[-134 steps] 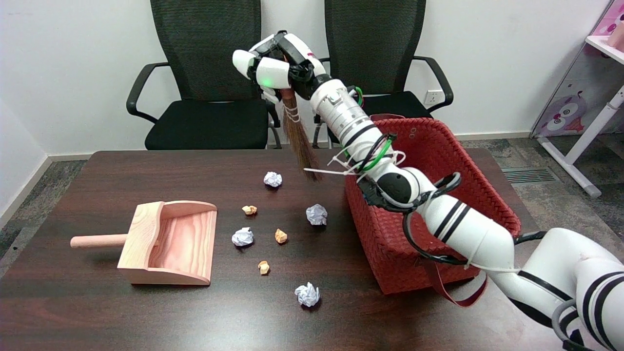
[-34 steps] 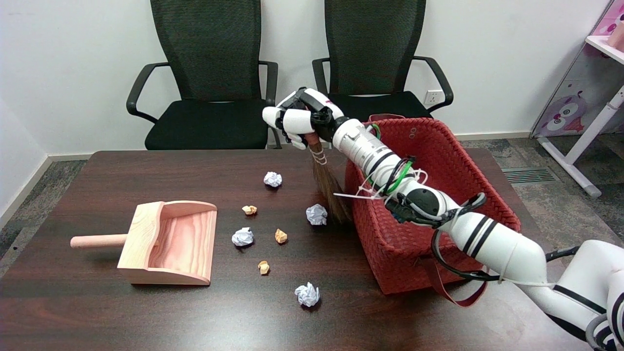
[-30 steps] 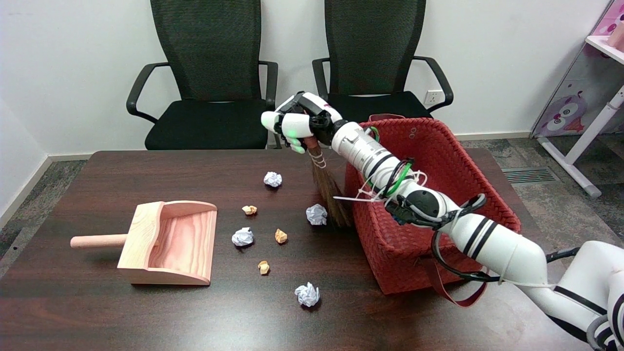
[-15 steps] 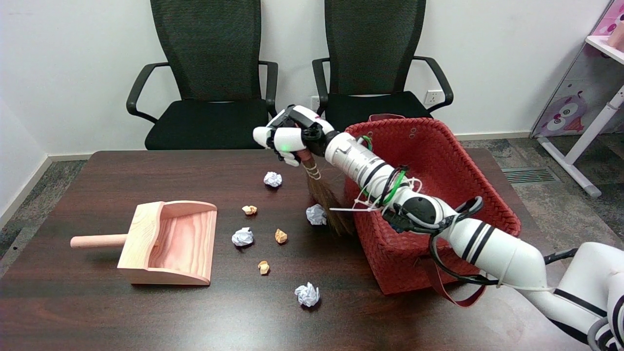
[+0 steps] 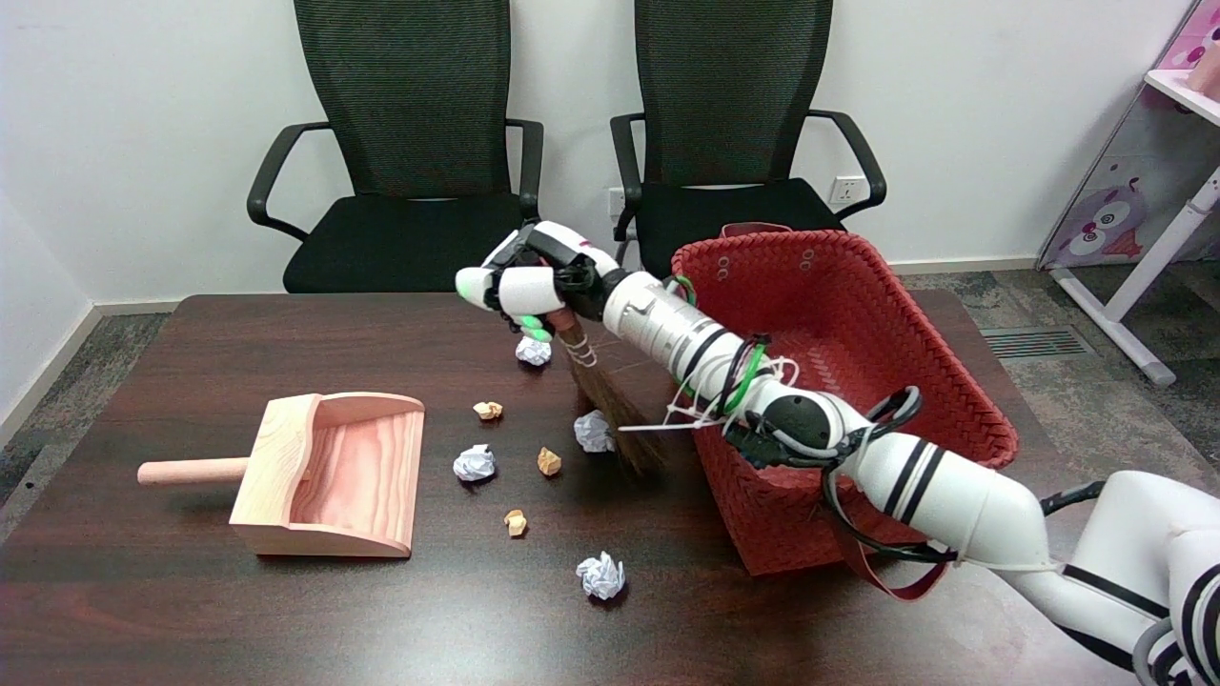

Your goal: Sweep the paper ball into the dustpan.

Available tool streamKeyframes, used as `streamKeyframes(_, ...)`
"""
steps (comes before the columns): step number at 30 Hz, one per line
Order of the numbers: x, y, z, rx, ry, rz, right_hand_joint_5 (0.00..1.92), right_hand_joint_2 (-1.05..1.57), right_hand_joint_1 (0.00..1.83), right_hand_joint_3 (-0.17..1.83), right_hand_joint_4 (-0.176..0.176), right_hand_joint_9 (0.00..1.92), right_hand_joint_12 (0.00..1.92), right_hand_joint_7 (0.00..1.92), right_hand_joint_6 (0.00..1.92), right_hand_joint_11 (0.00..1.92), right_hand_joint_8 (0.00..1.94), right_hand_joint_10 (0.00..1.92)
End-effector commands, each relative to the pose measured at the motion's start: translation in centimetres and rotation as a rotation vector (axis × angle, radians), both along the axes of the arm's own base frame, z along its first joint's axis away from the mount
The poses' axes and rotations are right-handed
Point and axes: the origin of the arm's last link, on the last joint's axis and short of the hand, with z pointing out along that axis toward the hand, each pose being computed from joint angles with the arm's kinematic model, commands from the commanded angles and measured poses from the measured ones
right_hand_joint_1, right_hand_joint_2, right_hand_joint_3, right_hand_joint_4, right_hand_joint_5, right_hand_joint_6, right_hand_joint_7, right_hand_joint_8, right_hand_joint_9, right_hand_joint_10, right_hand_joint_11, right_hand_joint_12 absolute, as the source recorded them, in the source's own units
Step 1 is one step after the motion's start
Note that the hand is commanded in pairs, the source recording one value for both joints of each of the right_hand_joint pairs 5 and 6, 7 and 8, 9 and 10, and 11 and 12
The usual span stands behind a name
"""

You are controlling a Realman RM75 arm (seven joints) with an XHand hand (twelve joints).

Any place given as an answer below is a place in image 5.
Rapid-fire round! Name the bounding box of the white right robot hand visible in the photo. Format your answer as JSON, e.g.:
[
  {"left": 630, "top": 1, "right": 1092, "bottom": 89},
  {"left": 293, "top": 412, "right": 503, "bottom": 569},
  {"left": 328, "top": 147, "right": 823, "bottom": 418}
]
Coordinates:
[{"left": 456, "top": 221, "right": 630, "bottom": 342}]

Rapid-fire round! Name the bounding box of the brown whisk broom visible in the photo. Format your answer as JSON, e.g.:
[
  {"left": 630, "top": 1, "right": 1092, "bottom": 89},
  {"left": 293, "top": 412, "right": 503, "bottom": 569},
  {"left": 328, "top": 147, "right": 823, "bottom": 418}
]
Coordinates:
[{"left": 556, "top": 310, "right": 668, "bottom": 477}]

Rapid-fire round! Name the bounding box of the wooden dustpan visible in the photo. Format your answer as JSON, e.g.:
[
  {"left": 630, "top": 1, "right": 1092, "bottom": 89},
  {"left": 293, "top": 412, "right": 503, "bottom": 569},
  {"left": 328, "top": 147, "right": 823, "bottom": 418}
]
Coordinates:
[{"left": 137, "top": 392, "right": 426, "bottom": 559}]

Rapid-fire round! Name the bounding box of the black mesh office chair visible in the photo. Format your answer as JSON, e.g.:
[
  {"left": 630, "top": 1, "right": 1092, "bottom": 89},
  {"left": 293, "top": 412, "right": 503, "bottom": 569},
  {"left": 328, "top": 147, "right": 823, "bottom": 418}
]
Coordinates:
[
  {"left": 610, "top": 0, "right": 887, "bottom": 292},
  {"left": 247, "top": 0, "right": 552, "bottom": 293}
]

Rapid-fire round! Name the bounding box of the red woven basket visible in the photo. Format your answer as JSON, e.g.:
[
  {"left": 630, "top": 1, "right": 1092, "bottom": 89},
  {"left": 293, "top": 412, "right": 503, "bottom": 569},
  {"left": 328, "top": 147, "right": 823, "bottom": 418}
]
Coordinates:
[{"left": 670, "top": 222, "right": 1019, "bottom": 601}]

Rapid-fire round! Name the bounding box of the floor vent grille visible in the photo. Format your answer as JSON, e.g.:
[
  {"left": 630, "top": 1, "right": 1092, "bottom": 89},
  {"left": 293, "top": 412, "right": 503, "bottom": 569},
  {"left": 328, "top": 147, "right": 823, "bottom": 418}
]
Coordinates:
[{"left": 980, "top": 327, "right": 1092, "bottom": 360}]

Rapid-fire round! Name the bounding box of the pink white shelf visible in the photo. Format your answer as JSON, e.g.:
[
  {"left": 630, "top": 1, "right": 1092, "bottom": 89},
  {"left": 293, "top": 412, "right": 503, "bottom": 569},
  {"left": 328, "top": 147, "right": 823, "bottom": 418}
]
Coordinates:
[{"left": 1144, "top": 0, "right": 1220, "bottom": 125}]

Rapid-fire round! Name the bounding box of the green cable loop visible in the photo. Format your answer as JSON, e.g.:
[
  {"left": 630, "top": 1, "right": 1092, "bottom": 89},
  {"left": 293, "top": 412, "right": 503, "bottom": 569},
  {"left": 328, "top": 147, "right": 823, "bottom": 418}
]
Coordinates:
[{"left": 672, "top": 276, "right": 769, "bottom": 416}]

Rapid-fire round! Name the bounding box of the white desk leg frame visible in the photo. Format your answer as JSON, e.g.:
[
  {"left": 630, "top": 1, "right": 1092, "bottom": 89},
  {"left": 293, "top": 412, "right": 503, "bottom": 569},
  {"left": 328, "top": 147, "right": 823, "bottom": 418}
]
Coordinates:
[{"left": 1051, "top": 167, "right": 1220, "bottom": 387}]

